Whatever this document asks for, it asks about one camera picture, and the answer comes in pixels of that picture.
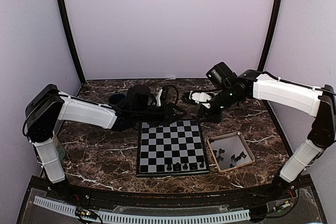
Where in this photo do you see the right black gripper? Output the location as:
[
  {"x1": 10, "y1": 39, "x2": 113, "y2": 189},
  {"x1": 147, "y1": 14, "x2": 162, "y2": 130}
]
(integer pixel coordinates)
[{"x1": 195, "y1": 86, "x2": 242, "y2": 124}]

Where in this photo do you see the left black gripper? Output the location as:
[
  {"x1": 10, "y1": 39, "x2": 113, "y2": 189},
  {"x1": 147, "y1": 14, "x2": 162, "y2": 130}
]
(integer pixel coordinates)
[{"x1": 133, "y1": 101, "x2": 187, "y2": 126}]

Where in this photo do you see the dark blue cup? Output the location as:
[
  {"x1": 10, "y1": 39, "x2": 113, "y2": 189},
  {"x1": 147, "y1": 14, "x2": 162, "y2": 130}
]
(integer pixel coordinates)
[{"x1": 108, "y1": 93, "x2": 126, "y2": 105}]

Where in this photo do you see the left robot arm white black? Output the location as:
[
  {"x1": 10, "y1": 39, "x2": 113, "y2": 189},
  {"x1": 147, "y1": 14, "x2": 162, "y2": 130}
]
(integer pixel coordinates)
[{"x1": 22, "y1": 84, "x2": 187, "y2": 201}]

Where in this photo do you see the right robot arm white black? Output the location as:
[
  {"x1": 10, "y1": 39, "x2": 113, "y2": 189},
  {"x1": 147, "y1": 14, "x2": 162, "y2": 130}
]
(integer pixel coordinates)
[{"x1": 189, "y1": 62, "x2": 335, "y2": 200}]

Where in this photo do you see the black grey chess board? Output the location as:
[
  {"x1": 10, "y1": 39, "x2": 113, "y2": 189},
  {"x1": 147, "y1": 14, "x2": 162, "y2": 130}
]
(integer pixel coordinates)
[{"x1": 136, "y1": 120, "x2": 209, "y2": 177}]

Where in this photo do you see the small green circuit board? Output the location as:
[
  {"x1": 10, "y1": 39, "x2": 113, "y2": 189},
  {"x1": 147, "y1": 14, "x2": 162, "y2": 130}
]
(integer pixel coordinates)
[{"x1": 75, "y1": 207, "x2": 97, "y2": 219}]

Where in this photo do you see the wooden tray with dark base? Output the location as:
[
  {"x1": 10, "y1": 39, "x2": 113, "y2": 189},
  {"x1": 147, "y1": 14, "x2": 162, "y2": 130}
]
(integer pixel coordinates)
[{"x1": 207, "y1": 131, "x2": 256, "y2": 173}]

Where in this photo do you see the beige paper cup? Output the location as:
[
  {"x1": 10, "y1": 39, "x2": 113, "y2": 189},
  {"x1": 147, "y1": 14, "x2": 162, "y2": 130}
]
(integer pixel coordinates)
[{"x1": 54, "y1": 135, "x2": 66, "y2": 161}]

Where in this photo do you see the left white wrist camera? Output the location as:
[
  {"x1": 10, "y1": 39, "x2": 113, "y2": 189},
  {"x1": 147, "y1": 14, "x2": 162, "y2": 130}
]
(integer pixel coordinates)
[{"x1": 156, "y1": 87, "x2": 169, "y2": 107}]

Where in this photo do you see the black front rail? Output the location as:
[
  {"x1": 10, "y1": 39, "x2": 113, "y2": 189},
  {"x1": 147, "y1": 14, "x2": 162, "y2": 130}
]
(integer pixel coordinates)
[{"x1": 70, "y1": 185, "x2": 273, "y2": 207}]

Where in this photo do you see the right black frame post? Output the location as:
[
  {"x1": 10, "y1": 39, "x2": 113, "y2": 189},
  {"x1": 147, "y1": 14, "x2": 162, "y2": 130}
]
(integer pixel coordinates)
[{"x1": 257, "y1": 0, "x2": 281, "y2": 71}]

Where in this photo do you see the black frame post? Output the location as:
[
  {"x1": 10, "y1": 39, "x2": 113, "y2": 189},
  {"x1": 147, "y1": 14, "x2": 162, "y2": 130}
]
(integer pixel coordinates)
[
  {"x1": 257, "y1": 0, "x2": 281, "y2": 71},
  {"x1": 57, "y1": 0, "x2": 86, "y2": 85}
]

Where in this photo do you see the white slotted cable duct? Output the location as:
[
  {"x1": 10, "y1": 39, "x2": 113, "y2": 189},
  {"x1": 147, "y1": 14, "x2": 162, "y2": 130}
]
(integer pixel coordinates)
[{"x1": 33, "y1": 196, "x2": 250, "y2": 223}]

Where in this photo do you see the left black frame post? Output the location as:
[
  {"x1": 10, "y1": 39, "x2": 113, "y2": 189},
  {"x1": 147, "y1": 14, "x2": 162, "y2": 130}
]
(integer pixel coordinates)
[{"x1": 57, "y1": 0, "x2": 86, "y2": 85}]

